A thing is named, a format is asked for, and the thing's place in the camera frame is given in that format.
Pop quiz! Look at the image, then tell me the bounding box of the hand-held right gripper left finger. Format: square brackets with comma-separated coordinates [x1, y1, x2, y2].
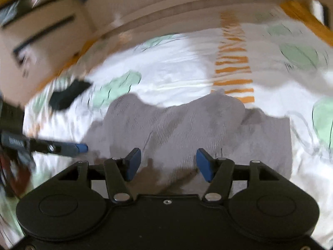
[58, 147, 142, 203]

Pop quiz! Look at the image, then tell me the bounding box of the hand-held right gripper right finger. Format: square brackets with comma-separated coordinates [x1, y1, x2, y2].
[196, 148, 285, 203]

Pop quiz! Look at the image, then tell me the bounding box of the cardboard box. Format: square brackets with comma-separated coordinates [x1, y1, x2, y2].
[0, 0, 94, 107]

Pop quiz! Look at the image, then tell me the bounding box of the dark red clothing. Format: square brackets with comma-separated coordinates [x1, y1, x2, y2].
[0, 150, 35, 198]

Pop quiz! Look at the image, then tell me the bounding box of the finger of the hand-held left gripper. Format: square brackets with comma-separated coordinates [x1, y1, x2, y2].
[28, 138, 89, 158]

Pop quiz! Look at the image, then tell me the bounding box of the grey knit hoodie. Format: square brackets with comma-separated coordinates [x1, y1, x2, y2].
[84, 89, 293, 196]

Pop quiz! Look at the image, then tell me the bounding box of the wooden bed frame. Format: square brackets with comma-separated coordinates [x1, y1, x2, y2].
[34, 0, 333, 94]

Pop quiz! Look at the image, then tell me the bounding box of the leaf print bedsheet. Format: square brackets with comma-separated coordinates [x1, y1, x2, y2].
[0, 1, 333, 249]

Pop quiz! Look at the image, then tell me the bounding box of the black folded cloth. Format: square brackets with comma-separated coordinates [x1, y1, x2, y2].
[49, 79, 93, 111]

